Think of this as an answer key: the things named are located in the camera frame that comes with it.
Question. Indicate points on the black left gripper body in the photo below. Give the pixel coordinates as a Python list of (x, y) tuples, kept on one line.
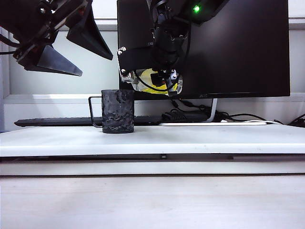
[(47, 21)]

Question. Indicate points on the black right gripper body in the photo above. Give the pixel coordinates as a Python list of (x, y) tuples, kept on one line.
[(169, 47)]

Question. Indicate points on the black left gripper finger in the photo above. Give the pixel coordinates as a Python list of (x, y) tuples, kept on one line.
[(90, 33), (54, 64)]

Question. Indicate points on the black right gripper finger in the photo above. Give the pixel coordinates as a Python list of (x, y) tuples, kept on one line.
[(172, 82), (157, 78)]

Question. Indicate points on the clear bottle with yellow label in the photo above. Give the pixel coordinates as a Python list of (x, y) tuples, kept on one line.
[(145, 76)]

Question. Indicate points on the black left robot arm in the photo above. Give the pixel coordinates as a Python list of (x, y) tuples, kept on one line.
[(12, 12)]

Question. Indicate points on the wide aluminium partition ledge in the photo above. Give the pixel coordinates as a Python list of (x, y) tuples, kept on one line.
[(47, 97)]

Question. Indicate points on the black power adapter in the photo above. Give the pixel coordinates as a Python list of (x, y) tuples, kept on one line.
[(174, 116)]

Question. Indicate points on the silver white monitor stand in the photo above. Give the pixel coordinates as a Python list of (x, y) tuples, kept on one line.
[(213, 109)]

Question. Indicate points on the black computer keyboard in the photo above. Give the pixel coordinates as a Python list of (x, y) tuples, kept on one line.
[(59, 121)]

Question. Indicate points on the white raised desk board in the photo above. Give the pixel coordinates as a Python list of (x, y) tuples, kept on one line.
[(152, 143)]

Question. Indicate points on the black AOC computer monitor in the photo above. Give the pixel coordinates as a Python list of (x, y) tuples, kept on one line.
[(238, 47)]

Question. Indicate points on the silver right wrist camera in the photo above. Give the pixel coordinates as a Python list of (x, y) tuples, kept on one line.
[(125, 76)]

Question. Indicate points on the thin aluminium partition rail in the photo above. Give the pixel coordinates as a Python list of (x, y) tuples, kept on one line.
[(296, 25)]

